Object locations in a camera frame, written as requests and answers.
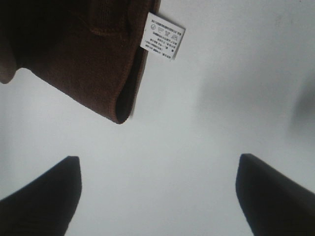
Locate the brown towel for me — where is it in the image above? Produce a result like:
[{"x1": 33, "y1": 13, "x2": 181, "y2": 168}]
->
[{"x1": 0, "y1": 0, "x2": 160, "y2": 124}]

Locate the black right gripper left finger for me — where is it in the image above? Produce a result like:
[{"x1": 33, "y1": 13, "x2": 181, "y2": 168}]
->
[{"x1": 0, "y1": 156, "x2": 82, "y2": 236}]

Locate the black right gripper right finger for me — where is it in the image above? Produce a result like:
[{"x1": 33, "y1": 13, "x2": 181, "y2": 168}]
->
[{"x1": 235, "y1": 153, "x2": 315, "y2": 236}]

